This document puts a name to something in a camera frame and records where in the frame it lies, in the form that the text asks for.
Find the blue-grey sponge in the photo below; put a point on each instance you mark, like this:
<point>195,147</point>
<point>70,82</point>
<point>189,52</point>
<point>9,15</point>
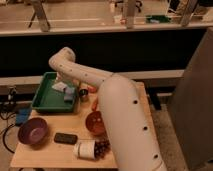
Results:
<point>69,94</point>

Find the orange carrot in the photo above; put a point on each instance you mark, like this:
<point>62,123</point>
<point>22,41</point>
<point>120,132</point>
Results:
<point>94,105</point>

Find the wooden table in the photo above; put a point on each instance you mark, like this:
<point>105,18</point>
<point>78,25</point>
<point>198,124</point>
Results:
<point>51,155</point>

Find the white jar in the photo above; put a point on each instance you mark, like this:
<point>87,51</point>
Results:
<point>84,149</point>

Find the dark grape bunch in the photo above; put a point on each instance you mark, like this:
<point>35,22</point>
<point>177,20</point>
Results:
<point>101,148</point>

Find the small metal can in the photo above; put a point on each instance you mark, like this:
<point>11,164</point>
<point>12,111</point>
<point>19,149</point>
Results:
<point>83,95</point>

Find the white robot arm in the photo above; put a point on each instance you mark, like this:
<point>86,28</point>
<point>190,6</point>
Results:
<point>134,146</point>

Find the orange bowl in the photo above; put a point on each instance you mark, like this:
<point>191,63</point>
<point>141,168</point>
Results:
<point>94,123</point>

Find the green plastic tray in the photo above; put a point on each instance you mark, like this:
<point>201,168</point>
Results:
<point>48,100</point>

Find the purple bowl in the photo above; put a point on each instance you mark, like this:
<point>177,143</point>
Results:
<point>33,131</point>

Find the blue box on floor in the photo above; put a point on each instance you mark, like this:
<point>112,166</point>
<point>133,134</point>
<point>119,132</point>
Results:
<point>22,116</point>

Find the orange cup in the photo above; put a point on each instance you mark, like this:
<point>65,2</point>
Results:
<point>92,89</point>

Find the black rectangular case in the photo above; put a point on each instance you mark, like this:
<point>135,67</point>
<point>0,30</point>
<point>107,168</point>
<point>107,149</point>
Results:
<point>65,138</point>

